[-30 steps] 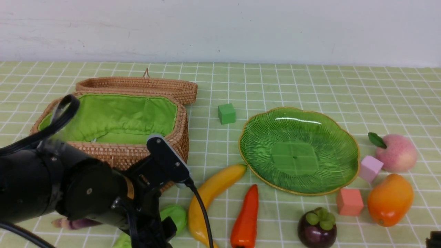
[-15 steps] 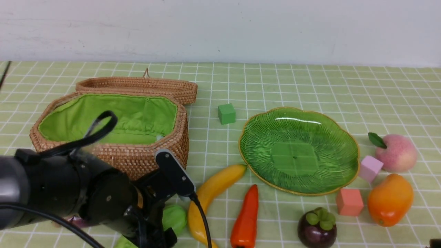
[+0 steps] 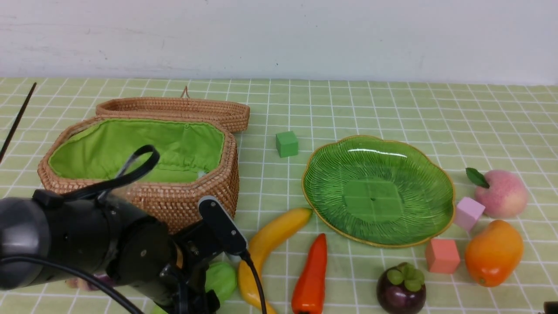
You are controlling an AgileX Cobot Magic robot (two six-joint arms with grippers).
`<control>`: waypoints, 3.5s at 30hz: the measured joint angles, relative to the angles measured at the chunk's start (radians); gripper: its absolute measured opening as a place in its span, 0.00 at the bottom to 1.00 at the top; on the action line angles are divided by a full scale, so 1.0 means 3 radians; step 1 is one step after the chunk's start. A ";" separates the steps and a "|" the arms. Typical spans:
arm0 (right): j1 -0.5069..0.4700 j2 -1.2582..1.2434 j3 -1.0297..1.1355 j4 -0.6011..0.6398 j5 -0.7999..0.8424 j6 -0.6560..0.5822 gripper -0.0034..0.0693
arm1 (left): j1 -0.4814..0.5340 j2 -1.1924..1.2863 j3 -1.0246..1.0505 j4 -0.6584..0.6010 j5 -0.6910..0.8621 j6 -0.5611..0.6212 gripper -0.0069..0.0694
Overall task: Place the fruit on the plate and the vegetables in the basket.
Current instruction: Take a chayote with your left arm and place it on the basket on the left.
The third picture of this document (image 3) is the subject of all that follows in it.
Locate green foam cube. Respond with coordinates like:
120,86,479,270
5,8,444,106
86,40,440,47
275,131,299,158

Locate yellow banana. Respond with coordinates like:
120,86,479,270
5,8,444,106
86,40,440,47
237,208,313,314

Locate purple mangosteen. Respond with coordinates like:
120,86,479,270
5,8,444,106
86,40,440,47
376,262,426,314

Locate green fabric basket lining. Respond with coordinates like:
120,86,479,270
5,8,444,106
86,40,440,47
48,119,225,183

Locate green cucumber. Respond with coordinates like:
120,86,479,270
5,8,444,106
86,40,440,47
151,262,237,314

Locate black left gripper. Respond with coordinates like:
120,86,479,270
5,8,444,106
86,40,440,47
131,220,227,314

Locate orange mango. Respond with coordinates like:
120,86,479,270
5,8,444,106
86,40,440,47
464,219,524,287

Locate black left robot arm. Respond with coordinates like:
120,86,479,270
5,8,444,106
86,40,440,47
1,190,221,314

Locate green glass leaf plate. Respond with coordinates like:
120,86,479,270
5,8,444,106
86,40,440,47
301,135,456,248

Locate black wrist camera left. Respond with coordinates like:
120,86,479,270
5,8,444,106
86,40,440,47
198,195,248,262

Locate woven wicker basket lid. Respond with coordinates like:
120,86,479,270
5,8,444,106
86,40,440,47
95,97,250,133

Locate salmon foam cube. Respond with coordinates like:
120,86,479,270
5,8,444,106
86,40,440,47
425,238,461,274

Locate pink foam cube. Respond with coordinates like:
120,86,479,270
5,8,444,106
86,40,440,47
454,197,486,232

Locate orange red pepper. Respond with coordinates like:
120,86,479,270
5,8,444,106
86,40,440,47
291,234,328,314

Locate green checkered tablecloth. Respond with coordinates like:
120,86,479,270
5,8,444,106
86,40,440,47
0,77,558,314

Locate pink peach with leaf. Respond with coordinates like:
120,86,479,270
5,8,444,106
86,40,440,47
466,167,529,219

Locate woven wicker basket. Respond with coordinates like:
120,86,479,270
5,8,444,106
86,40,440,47
37,115,239,234

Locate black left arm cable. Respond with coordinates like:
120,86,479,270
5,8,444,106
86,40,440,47
0,82,267,314

